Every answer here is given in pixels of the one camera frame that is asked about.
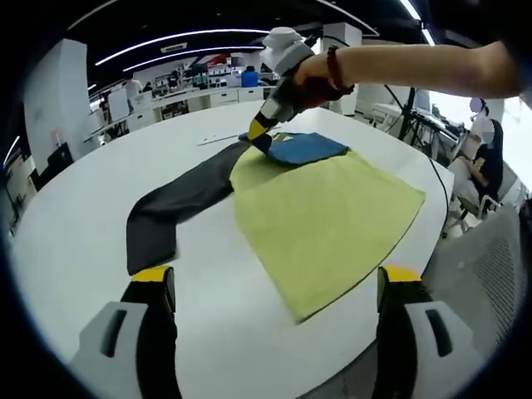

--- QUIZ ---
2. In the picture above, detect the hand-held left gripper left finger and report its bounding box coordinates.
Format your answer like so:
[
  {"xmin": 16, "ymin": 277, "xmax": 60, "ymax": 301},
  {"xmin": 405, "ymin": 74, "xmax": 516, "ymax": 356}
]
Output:
[{"xmin": 68, "ymin": 264, "xmax": 183, "ymax": 399}]

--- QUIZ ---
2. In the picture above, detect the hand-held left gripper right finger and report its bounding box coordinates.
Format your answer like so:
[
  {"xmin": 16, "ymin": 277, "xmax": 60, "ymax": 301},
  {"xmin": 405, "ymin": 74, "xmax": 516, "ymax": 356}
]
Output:
[{"xmin": 376, "ymin": 264, "xmax": 487, "ymax": 399}]

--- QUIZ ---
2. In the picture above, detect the white template strip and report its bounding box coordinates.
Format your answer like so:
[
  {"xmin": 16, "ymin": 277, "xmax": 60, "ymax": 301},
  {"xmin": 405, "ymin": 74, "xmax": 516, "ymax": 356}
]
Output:
[{"xmin": 195, "ymin": 131, "xmax": 250, "ymax": 146}]

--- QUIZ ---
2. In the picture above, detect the yellow blue grey garment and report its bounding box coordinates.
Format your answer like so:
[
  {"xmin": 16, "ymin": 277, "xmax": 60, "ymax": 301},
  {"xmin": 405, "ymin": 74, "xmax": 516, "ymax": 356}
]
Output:
[{"xmin": 126, "ymin": 131, "xmax": 427, "ymax": 325}]

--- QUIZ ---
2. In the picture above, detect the person's right hand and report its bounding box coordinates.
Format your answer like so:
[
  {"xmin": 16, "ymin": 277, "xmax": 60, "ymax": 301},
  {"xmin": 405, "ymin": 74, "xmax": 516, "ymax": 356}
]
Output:
[{"xmin": 286, "ymin": 50, "xmax": 348, "ymax": 111}]

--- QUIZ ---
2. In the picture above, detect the long white counter desk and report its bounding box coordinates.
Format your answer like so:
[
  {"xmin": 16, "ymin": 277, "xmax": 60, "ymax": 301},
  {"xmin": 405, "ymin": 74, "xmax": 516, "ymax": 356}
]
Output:
[{"xmin": 89, "ymin": 85, "xmax": 275, "ymax": 134}]

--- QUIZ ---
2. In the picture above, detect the short ceiling light strip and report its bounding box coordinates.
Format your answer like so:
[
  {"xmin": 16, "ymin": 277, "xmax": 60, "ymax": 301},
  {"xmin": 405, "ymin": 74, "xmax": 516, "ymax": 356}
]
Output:
[{"xmin": 124, "ymin": 46, "xmax": 267, "ymax": 72}]

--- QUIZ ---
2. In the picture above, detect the grey mesh office chair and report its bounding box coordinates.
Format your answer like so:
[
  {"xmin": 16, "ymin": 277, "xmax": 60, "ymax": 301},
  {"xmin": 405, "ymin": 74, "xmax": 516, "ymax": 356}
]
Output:
[{"xmin": 427, "ymin": 203, "xmax": 525, "ymax": 348}]

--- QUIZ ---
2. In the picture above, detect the long ceiling light strip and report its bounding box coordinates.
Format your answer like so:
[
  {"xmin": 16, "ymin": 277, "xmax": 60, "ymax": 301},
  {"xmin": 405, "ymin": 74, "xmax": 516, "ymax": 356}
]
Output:
[{"xmin": 96, "ymin": 27, "xmax": 271, "ymax": 67}]

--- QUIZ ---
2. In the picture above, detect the black tripod stand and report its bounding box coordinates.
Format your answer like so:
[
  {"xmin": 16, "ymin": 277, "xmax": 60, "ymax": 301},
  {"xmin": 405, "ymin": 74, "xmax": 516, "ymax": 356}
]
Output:
[{"xmin": 398, "ymin": 85, "xmax": 433, "ymax": 157}]

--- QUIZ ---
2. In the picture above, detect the white office chair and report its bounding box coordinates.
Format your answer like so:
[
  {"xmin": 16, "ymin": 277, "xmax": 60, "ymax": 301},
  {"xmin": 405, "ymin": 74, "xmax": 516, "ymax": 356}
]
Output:
[{"xmin": 455, "ymin": 164, "xmax": 520, "ymax": 234}]

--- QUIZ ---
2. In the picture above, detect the black chair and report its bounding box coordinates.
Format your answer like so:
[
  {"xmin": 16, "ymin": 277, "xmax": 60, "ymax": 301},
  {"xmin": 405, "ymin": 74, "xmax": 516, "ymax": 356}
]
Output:
[{"xmin": 37, "ymin": 142, "xmax": 75, "ymax": 190}]

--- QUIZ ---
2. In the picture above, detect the red bead bracelet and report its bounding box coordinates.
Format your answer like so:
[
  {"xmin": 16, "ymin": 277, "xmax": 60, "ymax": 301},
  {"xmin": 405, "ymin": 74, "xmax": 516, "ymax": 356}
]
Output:
[{"xmin": 326, "ymin": 44, "xmax": 356, "ymax": 96}]

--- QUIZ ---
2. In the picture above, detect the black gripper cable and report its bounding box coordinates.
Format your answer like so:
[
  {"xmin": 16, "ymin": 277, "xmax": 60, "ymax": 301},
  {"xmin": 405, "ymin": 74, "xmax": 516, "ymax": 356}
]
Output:
[{"xmin": 382, "ymin": 82, "xmax": 454, "ymax": 240}]

